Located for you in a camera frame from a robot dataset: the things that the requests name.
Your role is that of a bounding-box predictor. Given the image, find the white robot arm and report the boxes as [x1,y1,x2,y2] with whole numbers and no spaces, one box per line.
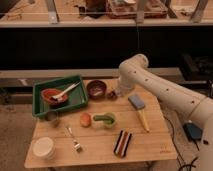
[117,54,213,171]

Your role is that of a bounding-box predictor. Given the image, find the purple bowl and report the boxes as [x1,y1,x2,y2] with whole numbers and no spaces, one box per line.
[86,80,107,100]

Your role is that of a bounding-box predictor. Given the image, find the green bowl with pickle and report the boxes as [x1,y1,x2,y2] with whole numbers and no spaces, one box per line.
[93,113,116,129]

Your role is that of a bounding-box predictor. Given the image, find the orange bowl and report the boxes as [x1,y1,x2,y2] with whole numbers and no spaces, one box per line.
[41,88,68,106]

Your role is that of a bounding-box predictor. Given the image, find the dark red chocolate bar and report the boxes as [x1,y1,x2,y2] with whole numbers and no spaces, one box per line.
[107,90,118,100]

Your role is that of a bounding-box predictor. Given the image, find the green plastic tray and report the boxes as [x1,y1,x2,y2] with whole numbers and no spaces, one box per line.
[32,75,88,118]

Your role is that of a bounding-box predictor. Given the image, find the orange fruit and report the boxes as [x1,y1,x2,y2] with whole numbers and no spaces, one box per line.
[80,113,91,127]

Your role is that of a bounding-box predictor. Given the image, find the white plastic spoon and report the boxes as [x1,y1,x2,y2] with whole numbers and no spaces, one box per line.
[51,82,80,100]

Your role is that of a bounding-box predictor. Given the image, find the metal fork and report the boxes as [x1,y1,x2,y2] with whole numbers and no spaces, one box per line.
[65,125,82,153]

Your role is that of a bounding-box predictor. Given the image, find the black foot pedal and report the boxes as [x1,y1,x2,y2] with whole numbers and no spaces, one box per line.
[183,123,202,141]

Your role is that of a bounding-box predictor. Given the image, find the white round container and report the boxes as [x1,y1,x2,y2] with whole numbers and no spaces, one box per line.
[33,137,55,160]

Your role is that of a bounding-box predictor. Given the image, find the black cable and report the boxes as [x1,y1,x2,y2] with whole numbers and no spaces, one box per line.
[163,114,201,171]

